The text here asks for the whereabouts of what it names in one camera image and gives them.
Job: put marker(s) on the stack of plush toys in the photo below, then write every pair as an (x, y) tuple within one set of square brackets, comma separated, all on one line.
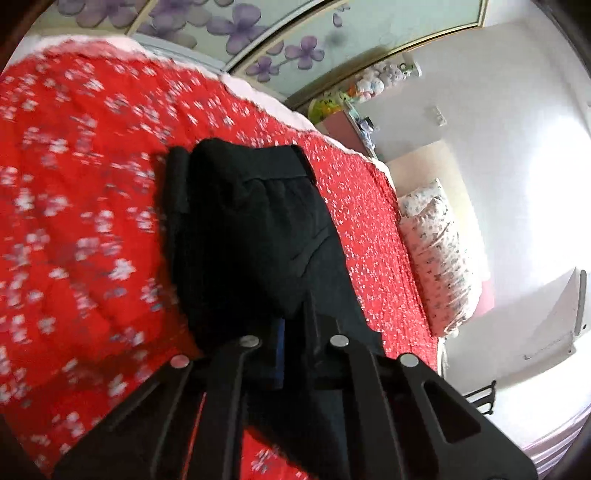
[(376, 81)]

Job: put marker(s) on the red floral bedspread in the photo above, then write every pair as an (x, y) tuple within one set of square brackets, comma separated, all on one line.
[(69, 184)]

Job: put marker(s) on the black wooden chair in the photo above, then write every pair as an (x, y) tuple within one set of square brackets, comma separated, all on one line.
[(482, 397)]

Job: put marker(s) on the black pants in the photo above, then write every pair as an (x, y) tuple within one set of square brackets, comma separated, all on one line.
[(258, 230)]

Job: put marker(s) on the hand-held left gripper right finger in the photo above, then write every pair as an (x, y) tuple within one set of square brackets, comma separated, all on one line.
[(318, 350)]

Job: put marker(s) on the white wall socket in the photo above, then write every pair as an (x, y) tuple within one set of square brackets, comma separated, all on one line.
[(438, 115)]

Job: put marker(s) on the white air conditioner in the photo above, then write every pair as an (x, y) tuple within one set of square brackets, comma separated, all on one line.
[(558, 318)]

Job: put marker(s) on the white patterned pillow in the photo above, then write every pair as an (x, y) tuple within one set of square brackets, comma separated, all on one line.
[(438, 258)]

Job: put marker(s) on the pink nightstand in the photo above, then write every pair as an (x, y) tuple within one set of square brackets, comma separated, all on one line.
[(344, 134)]

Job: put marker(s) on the pink curtain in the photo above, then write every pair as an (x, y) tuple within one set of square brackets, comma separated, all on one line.
[(558, 450)]

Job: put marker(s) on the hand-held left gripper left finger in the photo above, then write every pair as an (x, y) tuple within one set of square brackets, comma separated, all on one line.
[(278, 355)]

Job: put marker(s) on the floral sliding door wardrobe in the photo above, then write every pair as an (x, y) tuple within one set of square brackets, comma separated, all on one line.
[(184, 18)]

